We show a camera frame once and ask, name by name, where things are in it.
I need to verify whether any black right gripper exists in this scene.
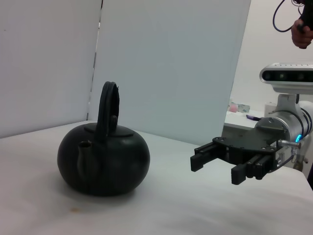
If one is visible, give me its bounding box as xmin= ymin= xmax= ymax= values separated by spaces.
xmin=190 ymin=127 xmax=287 ymax=186

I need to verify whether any black round teapot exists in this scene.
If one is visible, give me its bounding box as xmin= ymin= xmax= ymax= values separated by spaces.
xmin=57 ymin=81 xmax=151 ymax=197

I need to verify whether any black handheld controller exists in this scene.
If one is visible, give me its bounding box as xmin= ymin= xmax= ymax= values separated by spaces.
xmin=298 ymin=0 xmax=313 ymax=33

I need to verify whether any person's hand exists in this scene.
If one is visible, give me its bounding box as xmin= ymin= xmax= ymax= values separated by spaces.
xmin=291 ymin=19 xmax=313 ymax=49

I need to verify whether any white background desk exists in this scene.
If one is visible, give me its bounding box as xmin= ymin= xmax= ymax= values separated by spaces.
xmin=224 ymin=110 xmax=268 ymax=131

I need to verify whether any grey cable with silver plug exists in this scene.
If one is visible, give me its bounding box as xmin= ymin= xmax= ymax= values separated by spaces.
xmin=268 ymin=139 xmax=302 ymax=174

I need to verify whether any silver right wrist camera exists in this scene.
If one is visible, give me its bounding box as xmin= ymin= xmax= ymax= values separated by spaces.
xmin=259 ymin=63 xmax=313 ymax=94

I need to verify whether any dark blue cable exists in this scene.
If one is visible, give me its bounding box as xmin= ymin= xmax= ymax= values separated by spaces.
xmin=273 ymin=0 xmax=306 ymax=32

